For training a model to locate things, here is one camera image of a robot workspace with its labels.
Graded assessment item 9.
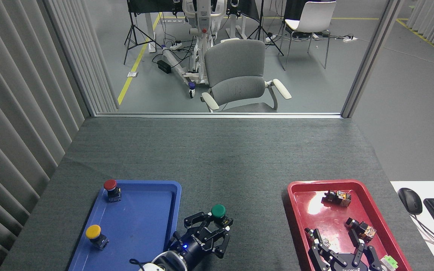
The switch with green block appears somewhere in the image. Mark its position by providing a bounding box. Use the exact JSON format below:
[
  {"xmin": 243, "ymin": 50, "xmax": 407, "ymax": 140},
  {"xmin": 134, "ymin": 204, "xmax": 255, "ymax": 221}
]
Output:
[{"xmin": 380, "ymin": 255, "xmax": 399, "ymax": 271}]

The black power adapter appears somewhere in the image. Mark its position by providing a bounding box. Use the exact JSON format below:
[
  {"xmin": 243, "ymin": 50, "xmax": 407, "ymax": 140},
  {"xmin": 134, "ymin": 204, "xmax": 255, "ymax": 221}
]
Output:
[{"xmin": 157, "ymin": 59, "xmax": 172, "ymax": 75}]

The black computer mouse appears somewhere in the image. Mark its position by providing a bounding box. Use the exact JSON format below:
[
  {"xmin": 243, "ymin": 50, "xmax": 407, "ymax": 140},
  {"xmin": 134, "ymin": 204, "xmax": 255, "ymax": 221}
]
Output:
[{"xmin": 398, "ymin": 187, "xmax": 423, "ymax": 216}]

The grey office chair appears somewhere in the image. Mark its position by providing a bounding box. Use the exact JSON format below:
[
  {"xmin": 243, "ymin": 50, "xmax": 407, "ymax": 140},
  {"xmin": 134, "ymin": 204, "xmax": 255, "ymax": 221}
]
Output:
[{"xmin": 201, "ymin": 39, "xmax": 292, "ymax": 113}]

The green push button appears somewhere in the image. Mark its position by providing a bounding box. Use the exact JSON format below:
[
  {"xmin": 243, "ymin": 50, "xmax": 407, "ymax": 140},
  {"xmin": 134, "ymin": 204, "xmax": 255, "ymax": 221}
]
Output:
[{"xmin": 210, "ymin": 204, "xmax": 230, "ymax": 227}]

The red plastic tray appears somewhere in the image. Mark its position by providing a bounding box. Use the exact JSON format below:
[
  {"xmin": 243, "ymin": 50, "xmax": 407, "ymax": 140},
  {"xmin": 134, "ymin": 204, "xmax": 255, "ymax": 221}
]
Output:
[{"xmin": 287, "ymin": 180, "xmax": 413, "ymax": 271}]

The white plastic chair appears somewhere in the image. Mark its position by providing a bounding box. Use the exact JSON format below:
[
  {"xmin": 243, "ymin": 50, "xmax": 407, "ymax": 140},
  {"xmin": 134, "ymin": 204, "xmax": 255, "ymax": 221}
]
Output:
[{"xmin": 278, "ymin": 1, "xmax": 337, "ymax": 71}]

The silver selector switch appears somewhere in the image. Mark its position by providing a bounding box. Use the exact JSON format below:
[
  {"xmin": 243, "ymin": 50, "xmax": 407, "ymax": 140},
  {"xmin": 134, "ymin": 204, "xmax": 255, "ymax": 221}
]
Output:
[{"xmin": 304, "ymin": 227, "xmax": 331, "ymax": 251}]

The yellow push button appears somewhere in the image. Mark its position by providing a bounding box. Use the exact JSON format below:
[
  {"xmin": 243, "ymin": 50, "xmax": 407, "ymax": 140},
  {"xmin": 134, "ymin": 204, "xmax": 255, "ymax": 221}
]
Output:
[{"xmin": 86, "ymin": 225, "xmax": 110, "ymax": 250}]

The white desk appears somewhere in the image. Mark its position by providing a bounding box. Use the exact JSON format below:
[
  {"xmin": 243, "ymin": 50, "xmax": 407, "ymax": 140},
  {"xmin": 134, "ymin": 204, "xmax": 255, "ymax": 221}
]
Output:
[{"xmin": 390, "ymin": 181, "xmax": 434, "ymax": 271}]

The blue plastic tray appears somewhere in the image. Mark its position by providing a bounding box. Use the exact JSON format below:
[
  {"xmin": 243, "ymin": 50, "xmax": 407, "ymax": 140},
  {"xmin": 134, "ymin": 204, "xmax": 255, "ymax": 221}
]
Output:
[{"xmin": 67, "ymin": 180, "xmax": 182, "ymax": 271}]

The red push button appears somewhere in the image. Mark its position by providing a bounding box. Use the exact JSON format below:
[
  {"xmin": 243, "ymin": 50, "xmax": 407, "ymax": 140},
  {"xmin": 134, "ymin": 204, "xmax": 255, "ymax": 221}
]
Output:
[{"xmin": 103, "ymin": 179, "xmax": 122, "ymax": 203}]

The white stand on wheels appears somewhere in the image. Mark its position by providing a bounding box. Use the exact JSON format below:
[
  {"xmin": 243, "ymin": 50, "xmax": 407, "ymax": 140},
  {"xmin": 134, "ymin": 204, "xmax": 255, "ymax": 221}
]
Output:
[{"xmin": 162, "ymin": 0, "xmax": 241, "ymax": 99}]

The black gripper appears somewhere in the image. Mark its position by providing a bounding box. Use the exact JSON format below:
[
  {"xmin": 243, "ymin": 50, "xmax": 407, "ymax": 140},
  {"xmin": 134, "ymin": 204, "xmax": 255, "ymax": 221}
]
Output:
[
  {"xmin": 167, "ymin": 212, "xmax": 234, "ymax": 269},
  {"xmin": 304, "ymin": 227, "xmax": 384, "ymax": 271}
]

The black switch with orange block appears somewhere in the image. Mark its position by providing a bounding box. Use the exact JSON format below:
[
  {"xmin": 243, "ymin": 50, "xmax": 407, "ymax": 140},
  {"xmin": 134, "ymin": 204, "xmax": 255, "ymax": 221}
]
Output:
[
  {"xmin": 345, "ymin": 218, "xmax": 376, "ymax": 242},
  {"xmin": 322, "ymin": 190, "xmax": 352, "ymax": 207}
]

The silver frame rail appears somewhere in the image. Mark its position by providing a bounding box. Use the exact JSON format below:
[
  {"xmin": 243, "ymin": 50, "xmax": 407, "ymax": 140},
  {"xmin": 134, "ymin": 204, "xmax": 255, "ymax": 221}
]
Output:
[{"xmin": 95, "ymin": 112, "xmax": 343, "ymax": 120}]

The black tripod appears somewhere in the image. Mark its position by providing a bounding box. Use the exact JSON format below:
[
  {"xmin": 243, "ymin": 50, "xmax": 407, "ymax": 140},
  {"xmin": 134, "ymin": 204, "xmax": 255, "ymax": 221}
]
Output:
[
  {"xmin": 124, "ymin": 0, "xmax": 163, "ymax": 65},
  {"xmin": 246, "ymin": 0, "xmax": 284, "ymax": 56}
]

